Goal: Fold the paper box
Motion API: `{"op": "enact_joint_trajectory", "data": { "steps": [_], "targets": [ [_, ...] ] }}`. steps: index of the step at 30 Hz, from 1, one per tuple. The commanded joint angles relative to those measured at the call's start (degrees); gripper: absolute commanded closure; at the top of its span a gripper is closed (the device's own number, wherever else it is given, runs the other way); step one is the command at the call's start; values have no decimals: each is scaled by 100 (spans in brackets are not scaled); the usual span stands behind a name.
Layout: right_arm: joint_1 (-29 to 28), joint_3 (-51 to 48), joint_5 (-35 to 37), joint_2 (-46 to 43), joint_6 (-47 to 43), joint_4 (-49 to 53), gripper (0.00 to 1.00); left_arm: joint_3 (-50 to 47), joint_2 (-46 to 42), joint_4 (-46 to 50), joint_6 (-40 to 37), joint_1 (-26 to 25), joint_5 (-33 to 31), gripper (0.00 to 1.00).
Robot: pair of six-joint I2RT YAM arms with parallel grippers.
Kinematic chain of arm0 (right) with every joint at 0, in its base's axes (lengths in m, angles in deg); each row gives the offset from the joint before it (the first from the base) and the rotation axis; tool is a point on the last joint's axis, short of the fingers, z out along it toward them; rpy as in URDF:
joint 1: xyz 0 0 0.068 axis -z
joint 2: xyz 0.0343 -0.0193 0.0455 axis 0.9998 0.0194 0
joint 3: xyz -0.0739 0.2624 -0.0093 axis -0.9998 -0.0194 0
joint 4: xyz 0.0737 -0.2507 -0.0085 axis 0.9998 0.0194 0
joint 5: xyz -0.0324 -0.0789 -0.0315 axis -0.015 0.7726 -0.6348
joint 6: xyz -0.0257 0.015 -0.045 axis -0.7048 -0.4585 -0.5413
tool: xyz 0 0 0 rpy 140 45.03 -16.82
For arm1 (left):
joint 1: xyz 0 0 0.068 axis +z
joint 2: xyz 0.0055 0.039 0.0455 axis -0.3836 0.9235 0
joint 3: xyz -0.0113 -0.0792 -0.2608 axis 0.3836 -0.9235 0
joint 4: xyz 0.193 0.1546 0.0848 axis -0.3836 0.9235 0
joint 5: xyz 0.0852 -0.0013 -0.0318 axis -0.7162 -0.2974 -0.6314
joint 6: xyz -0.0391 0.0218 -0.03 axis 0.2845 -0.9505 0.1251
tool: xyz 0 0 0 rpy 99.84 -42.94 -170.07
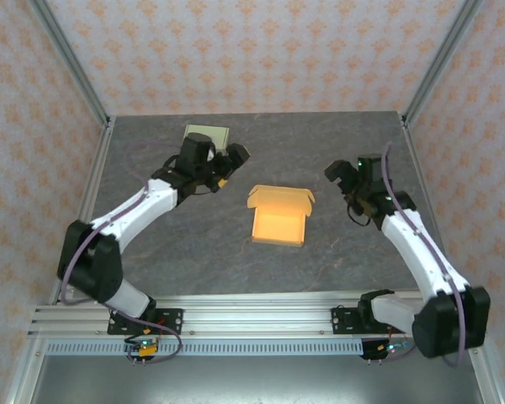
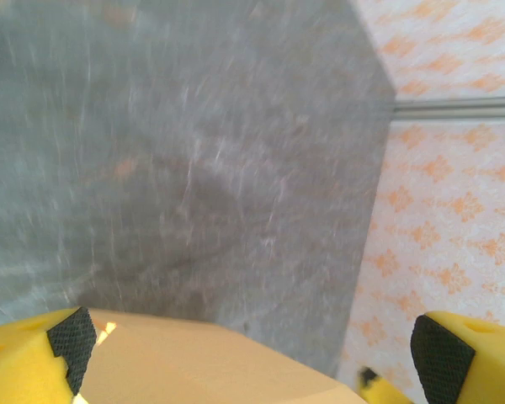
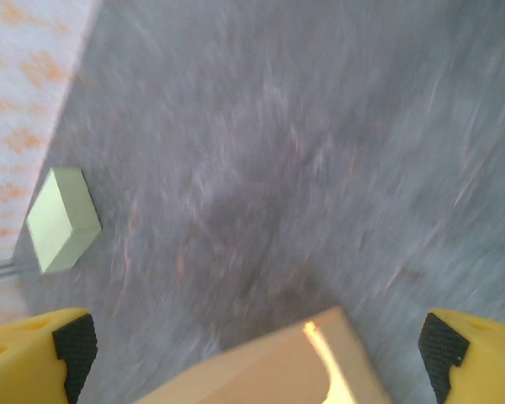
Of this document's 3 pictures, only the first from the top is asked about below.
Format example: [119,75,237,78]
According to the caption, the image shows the grey metal sheet panel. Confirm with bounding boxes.
[29,355,485,404]

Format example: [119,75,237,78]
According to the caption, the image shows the green paper box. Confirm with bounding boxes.
[183,124,231,156]

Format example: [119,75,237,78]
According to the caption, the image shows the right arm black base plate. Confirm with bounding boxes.
[331,306,405,336]

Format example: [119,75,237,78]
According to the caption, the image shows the aluminium mounting rail beam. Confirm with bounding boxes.
[27,293,489,338]

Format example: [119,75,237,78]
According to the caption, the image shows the aluminium table side rail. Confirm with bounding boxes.
[399,115,464,304]
[48,117,117,304]

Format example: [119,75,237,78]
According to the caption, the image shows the aluminium lower frame bar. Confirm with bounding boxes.
[3,336,47,404]
[465,336,505,404]

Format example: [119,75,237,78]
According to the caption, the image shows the orange paper box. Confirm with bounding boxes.
[246,183,316,249]

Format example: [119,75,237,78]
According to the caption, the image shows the aluminium upright frame post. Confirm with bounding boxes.
[401,0,487,127]
[27,0,113,130]

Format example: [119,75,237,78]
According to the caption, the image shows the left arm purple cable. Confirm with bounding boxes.
[58,141,184,365]

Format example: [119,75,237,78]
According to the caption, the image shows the grey slotted cable duct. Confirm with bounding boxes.
[44,339,365,357]

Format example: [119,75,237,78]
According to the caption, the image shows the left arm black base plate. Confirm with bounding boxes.
[107,308,184,336]

